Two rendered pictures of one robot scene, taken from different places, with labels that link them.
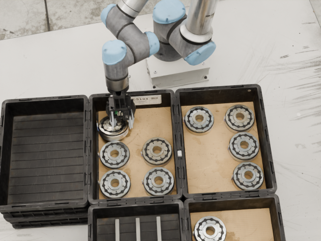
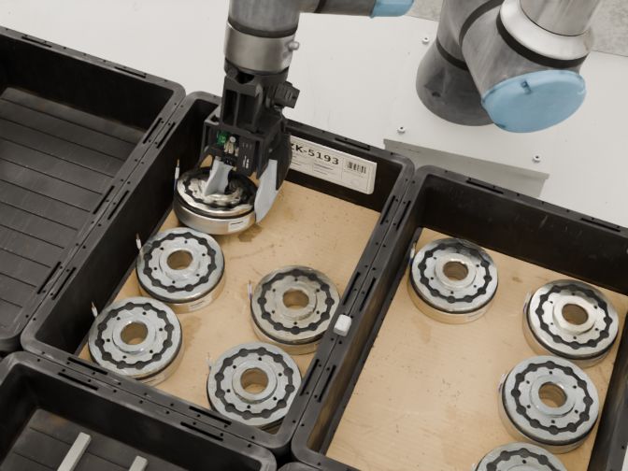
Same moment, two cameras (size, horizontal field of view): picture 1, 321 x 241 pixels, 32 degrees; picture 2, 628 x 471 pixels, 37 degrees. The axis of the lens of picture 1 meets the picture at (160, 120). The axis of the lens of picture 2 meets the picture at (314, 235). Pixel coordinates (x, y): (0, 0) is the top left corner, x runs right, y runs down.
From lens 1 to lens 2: 0.87 m
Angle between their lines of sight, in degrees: 14
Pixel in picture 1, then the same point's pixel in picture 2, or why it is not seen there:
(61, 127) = (98, 153)
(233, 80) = not seen: hidden behind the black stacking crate
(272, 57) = not seen: outside the picture
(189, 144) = (396, 331)
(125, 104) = (258, 125)
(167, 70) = (435, 137)
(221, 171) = (451, 443)
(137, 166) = (224, 323)
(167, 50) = (453, 86)
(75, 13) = not seen: hidden behind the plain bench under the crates
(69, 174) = (43, 266)
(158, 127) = (335, 252)
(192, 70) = (500, 162)
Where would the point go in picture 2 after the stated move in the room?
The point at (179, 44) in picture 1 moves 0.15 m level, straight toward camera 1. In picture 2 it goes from (484, 50) to (435, 132)
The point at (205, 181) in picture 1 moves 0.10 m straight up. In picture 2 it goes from (388, 449) to (396, 407)
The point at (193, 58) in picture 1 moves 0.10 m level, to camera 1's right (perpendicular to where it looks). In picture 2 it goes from (506, 97) to (592, 122)
